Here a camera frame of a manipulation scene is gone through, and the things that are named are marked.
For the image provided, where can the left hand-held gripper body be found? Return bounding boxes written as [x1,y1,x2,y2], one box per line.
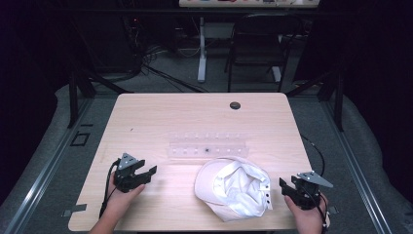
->
[113,152,146,193]

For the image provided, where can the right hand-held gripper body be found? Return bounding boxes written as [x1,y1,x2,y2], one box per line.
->
[290,171,334,211]

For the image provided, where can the white baseball cap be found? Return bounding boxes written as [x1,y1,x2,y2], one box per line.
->
[193,155,274,223]

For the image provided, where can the person's left hand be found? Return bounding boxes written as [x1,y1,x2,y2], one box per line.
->
[104,172,146,217]

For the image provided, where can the person's right hand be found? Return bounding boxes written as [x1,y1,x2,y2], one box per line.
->
[283,193,331,234]

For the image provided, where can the grey tape strip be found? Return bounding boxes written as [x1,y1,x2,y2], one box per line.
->
[60,203,89,218]

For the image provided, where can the clear plastic rack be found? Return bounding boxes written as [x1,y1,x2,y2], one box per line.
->
[167,131,250,161]

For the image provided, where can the black metal stand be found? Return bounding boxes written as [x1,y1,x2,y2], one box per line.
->
[284,68,346,133]
[65,62,134,130]

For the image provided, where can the white desk leg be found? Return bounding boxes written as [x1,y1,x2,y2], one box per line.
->
[271,65,282,84]
[196,16,208,84]

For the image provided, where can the black chair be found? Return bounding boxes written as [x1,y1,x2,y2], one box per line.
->
[224,12,305,94]

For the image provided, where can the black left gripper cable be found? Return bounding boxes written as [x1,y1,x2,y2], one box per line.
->
[98,158,122,219]

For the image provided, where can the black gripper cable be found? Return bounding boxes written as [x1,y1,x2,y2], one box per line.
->
[98,158,122,219]
[299,134,329,234]

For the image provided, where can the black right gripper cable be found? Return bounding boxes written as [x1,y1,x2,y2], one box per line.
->
[299,134,329,234]

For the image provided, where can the aluminium floor rail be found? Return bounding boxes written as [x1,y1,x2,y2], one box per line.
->
[319,97,394,234]
[0,97,95,234]

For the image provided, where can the black floor cables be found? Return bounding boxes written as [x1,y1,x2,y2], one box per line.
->
[123,42,210,95]

